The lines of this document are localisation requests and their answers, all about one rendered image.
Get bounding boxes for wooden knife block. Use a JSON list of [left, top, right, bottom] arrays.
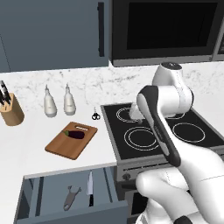
[[0, 92, 25, 127]]

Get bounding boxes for grey peeler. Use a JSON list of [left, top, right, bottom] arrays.
[[63, 185, 82, 212]]

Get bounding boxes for black cupboard door handle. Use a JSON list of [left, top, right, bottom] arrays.
[[97, 2, 106, 58]]

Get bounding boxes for black handled scissors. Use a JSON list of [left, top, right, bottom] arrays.
[[91, 106, 102, 122]]

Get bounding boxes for narrow blue-grey cupboard door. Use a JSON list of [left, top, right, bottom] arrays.
[[0, 34, 12, 74]]

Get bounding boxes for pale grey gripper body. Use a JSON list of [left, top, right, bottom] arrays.
[[129, 101, 146, 123]]

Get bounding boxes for purple eggplant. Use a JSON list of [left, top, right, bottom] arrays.
[[62, 129, 86, 140]]

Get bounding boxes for blue-grey open drawer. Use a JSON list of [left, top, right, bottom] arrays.
[[12, 165, 130, 224]]

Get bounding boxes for black handled kitchen knife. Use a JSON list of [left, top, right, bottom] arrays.
[[86, 170, 95, 207]]

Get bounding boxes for black microwave oven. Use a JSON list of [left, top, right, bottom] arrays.
[[108, 0, 224, 68]]

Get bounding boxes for grey oven front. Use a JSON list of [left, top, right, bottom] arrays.
[[115, 144, 224, 224]]

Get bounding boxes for wooden cutting board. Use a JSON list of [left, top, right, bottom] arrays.
[[44, 121, 99, 161]]

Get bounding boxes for black handled knife in block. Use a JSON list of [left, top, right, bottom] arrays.
[[0, 87, 7, 107], [0, 80, 12, 103]]

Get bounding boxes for black electric hob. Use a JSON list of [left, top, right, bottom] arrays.
[[100, 101, 224, 162]]

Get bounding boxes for white bottle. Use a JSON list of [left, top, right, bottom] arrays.
[[63, 83, 77, 116], [43, 84, 59, 118]]

